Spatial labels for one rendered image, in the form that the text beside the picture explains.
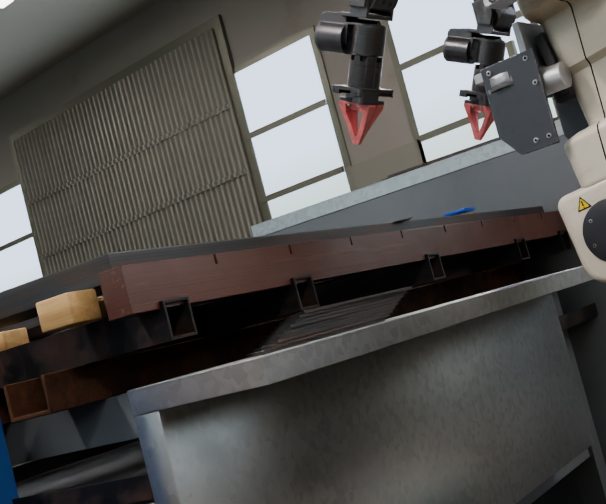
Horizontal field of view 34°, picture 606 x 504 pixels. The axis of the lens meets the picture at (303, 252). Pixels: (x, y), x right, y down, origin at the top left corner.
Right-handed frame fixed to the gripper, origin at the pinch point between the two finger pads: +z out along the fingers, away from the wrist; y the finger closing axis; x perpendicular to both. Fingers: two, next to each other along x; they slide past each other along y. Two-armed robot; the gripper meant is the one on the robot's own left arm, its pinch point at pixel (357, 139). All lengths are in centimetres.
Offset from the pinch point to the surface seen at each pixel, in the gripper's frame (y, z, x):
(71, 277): 64, 16, 4
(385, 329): 41, 18, 37
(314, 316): 46, 17, 29
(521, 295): -5.2, 20.8, 33.0
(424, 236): -14.6, 17.3, 7.5
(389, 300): 23.3, 19.3, 26.0
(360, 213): -89, 32, -60
